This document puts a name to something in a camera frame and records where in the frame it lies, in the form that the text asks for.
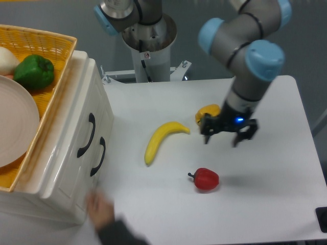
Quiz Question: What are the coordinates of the white drawer cabinet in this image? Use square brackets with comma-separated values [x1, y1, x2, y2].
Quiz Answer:
[1, 51, 114, 224]

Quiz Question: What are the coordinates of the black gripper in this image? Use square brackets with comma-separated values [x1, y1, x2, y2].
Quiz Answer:
[200, 102, 258, 148]

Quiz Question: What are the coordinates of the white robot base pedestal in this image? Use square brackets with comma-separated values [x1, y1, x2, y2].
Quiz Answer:
[101, 12, 192, 85]

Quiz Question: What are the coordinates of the black cable on pedestal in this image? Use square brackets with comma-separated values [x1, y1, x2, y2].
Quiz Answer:
[138, 40, 152, 83]

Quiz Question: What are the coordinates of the green bell pepper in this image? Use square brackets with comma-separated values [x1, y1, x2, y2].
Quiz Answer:
[13, 55, 55, 90]

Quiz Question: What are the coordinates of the pink plate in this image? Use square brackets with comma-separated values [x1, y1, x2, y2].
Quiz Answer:
[1, 76, 39, 167]

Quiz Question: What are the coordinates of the white top drawer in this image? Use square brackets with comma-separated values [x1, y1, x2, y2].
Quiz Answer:
[42, 59, 106, 208]

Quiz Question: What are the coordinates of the white onion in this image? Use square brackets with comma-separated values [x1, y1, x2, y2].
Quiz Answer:
[0, 47, 20, 76]

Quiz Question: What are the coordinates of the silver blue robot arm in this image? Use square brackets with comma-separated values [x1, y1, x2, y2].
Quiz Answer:
[94, 1, 292, 144]

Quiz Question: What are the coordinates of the black lower drawer handle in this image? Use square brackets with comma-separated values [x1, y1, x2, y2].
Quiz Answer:
[90, 136, 106, 177]

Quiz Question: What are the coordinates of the yellow banana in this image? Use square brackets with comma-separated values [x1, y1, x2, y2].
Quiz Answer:
[144, 121, 190, 166]

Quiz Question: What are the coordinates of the black top drawer handle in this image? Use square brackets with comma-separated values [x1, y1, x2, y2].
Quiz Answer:
[77, 113, 96, 158]

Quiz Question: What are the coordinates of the black object at table edge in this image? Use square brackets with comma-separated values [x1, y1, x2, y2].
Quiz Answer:
[315, 207, 327, 233]

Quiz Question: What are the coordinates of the yellow bell pepper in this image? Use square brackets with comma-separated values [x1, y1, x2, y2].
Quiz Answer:
[195, 104, 221, 126]

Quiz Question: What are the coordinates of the person's hand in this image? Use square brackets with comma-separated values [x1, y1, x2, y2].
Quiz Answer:
[86, 191, 115, 231]

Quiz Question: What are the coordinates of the dark sleeved forearm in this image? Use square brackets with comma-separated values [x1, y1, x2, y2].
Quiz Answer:
[97, 220, 148, 245]

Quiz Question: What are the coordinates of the black drawer handle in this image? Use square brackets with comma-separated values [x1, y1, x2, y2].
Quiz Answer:
[77, 113, 96, 158]
[90, 136, 106, 177]

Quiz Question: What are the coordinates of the yellow woven basket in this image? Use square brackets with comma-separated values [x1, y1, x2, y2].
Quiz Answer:
[1, 24, 77, 192]

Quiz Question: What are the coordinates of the red bell pepper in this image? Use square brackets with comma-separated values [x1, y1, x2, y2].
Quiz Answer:
[188, 168, 219, 191]

